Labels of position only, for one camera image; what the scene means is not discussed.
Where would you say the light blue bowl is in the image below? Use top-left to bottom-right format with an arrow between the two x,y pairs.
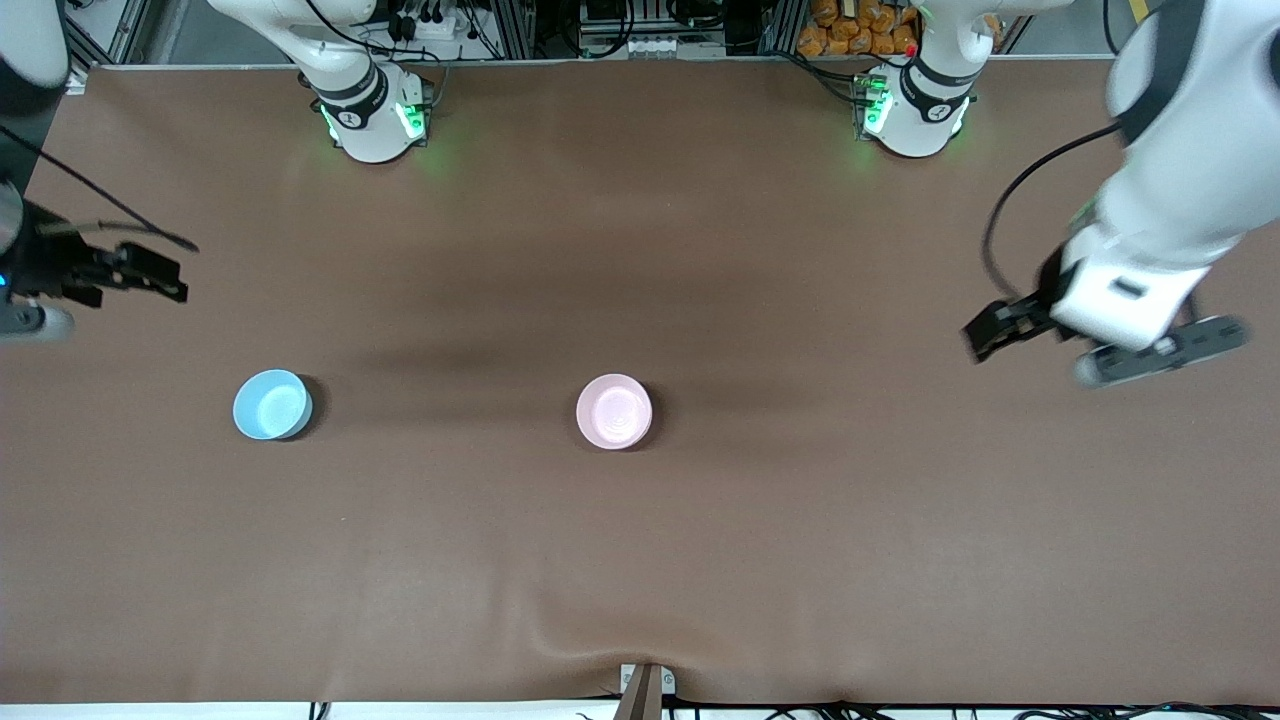
233,369 -> 313,441

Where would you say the light pink bowl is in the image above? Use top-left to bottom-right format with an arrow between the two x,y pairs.
576,374 -> 654,451

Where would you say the white power strip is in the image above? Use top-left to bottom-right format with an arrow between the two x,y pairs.
385,8 -> 463,43

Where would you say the brown table mat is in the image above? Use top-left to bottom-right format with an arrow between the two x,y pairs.
0,55 -> 1280,706

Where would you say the brown flat bar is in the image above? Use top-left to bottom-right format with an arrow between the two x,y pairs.
613,665 -> 663,720

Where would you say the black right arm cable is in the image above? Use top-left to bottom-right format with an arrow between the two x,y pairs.
0,125 -> 200,254

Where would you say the aluminium corner frame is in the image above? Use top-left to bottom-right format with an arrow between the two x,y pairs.
62,0 -> 191,96

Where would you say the aluminium frame post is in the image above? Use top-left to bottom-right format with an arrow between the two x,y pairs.
490,0 -> 537,59

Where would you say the metal clamp bracket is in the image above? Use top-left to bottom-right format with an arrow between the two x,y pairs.
620,662 -> 677,697

